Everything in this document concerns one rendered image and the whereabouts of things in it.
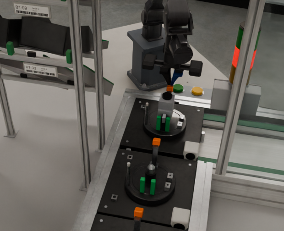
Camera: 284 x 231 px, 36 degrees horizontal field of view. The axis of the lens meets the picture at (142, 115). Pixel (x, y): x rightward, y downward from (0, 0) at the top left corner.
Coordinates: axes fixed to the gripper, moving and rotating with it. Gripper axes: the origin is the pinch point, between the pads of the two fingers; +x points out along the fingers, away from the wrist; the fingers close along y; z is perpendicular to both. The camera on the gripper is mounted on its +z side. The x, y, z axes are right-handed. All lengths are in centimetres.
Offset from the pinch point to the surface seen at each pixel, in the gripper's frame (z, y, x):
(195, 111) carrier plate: -0.2, -9.3, 11.7
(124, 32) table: 65, 30, 23
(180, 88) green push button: 10.9, -2.7, 11.5
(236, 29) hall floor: 244, -31, 109
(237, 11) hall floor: 281, -31, 109
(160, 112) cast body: -13.1, 1.0, 3.7
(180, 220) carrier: -46.8, -10.3, 9.7
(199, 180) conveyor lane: -29.8, -13.7, 12.6
